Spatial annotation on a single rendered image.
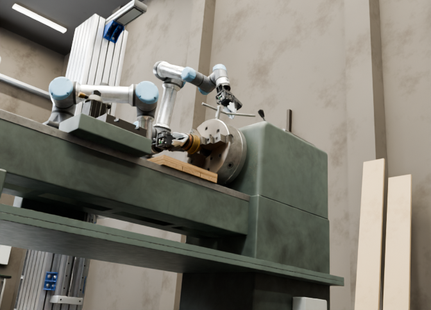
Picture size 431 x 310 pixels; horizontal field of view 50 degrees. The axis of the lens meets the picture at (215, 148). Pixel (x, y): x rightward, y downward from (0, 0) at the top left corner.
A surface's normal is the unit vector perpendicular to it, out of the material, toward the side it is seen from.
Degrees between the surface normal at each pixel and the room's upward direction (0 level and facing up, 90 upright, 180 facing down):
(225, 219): 90
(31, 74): 90
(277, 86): 90
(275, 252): 90
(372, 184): 80
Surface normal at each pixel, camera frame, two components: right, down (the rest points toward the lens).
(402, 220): -0.69, -0.46
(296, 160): 0.71, -0.19
